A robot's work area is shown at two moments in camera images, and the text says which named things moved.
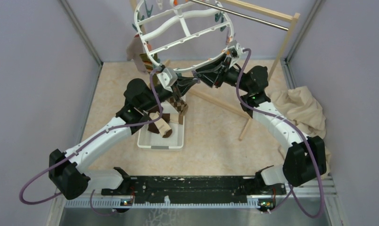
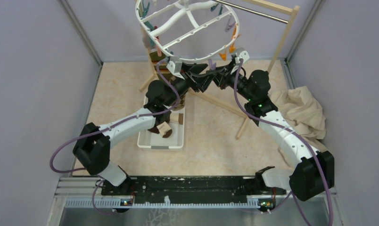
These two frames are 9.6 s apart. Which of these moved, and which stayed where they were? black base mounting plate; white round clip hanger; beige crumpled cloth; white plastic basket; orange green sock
Moved: orange green sock; white round clip hanger
Stayed: beige crumpled cloth; black base mounting plate; white plastic basket
